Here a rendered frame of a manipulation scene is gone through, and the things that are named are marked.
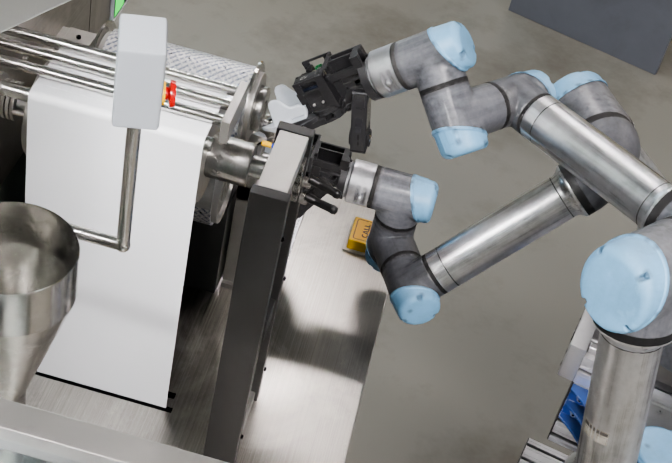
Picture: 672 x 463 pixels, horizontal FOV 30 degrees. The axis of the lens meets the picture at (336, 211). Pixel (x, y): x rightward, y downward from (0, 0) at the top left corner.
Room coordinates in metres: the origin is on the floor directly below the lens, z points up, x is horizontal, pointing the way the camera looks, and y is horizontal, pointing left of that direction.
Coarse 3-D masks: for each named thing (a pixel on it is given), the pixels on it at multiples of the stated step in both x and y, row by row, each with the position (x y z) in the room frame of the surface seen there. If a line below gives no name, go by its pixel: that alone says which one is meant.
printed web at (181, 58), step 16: (112, 32) 1.64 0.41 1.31; (112, 48) 1.61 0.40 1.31; (176, 48) 1.64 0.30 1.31; (176, 64) 1.60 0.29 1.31; (192, 64) 1.61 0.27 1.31; (208, 64) 1.62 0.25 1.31; (224, 64) 1.63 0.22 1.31; (240, 64) 1.64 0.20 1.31; (224, 80) 1.59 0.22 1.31; (240, 80) 1.60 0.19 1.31; (208, 192) 1.44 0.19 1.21; (208, 208) 1.44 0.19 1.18; (208, 224) 1.45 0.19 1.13
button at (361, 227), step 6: (354, 222) 1.79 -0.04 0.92; (360, 222) 1.79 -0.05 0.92; (366, 222) 1.79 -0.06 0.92; (354, 228) 1.77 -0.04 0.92; (360, 228) 1.77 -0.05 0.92; (366, 228) 1.78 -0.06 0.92; (354, 234) 1.75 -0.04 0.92; (360, 234) 1.76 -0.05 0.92; (366, 234) 1.76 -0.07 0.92; (348, 240) 1.74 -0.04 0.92; (354, 240) 1.74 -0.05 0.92; (360, 240) 1.74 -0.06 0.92; (348, 246) 1.74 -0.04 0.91; (354, 246) 1.73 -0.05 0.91; (360, 246) 1.73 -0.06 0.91
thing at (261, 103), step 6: (264, 90) 1.62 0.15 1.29; (270, 90) 1.65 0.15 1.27; (258, 96) 1.61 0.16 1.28; (264, 96) 1.61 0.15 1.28; (258, 102) 1.60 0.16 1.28; (264, 102) 1.61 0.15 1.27; (258, 108) 1.59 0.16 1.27; (264, 108) 1.62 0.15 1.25; (252, 114) 1.59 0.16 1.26; (258, 114) 1.59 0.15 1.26; (264, 114) 1.63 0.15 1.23; (252, 120) 1.58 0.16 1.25; (258, 120) 1.58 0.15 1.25; (252, 126) 1.59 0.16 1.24; (258, 126) 1.59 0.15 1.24
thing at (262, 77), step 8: (104, 40) 1.62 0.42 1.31; (264, 72) 1.65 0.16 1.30; (256, 80) 1.61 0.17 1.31; (264, 80) 1.65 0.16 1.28; (256, 88) 1.60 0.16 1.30; (256, 96) 1.60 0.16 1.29; (248, 104) 1.58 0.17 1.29; (248, 112) 1.57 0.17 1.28; (248, 120) 1.57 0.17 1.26; (248, 128) 1.57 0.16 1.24; (248, 136) 1.59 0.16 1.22
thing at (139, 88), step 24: (120, 24) 1.08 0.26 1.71; (144, 24) 1.09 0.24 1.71; (120, 48) 1.04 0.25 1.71; (144, 48) 1.05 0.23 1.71; (120, 72) 1.04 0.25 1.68; (144, 72) 1.04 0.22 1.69; (120, 96) 1.04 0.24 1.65; (144, 96) 1.04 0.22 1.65; (168, 96) 1.07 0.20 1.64; (120, 120) 1.04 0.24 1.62; (144, 120) 1.04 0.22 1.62
